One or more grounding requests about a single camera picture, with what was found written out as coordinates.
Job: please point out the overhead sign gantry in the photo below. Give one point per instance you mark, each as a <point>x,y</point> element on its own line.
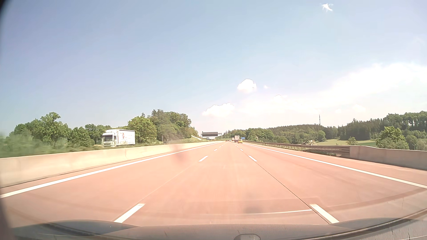
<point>210,134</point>

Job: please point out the reddish grey asphalt road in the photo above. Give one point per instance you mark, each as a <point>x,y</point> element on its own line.
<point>226,180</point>

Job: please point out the white lorry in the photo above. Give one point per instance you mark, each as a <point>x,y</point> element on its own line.
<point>118,137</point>

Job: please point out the car's own bonnet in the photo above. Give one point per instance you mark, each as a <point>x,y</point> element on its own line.
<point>213,231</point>

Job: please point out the row of green trees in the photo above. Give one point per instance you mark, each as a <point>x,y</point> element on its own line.
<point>100,133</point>

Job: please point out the green field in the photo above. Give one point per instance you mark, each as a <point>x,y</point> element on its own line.
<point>337,142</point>

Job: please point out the road markings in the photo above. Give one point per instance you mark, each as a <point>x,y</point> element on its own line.
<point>93,172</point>

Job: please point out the concrete median barrier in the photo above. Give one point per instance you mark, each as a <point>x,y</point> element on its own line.
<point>66,162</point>

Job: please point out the wooded hillside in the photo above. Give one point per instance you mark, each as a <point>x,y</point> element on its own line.
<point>367,128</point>

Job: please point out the round green tree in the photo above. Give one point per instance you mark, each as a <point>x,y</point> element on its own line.
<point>392,138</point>

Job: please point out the metal guard rail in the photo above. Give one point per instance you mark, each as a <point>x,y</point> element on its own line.
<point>300,147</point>

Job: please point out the concrete side wall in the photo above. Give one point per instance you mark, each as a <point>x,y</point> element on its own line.
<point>387,156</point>

